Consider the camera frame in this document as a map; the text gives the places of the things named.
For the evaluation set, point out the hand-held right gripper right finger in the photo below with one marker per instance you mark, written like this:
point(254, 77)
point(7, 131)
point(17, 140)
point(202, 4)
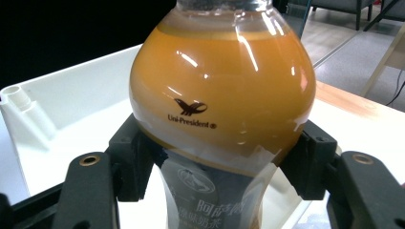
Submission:
point(359, 191)

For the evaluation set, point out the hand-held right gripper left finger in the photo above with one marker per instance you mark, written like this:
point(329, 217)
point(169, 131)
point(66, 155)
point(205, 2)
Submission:
point(86, 191)

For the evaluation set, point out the white plastic bin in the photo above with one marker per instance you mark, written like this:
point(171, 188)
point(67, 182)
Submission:
point(79, 95)

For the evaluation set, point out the orange drink bottle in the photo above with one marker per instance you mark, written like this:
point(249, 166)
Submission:
point(223, 79)

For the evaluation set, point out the grey chair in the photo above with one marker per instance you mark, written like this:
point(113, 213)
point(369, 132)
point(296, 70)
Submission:
point(344, 6)

